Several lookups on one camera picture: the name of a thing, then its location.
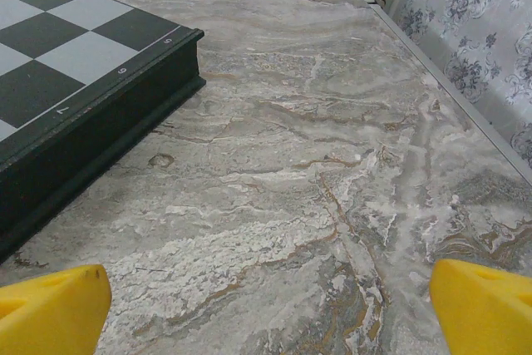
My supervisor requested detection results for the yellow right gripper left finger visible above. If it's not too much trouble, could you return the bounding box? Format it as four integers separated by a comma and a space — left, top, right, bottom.
0, 264, 114, 355

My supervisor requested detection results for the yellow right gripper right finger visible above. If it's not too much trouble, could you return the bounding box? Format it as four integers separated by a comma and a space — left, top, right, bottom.
429, 259, 532, 355

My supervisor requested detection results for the black and white chessboard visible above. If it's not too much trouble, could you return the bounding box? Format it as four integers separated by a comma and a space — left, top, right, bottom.
0, 0, 207, 265

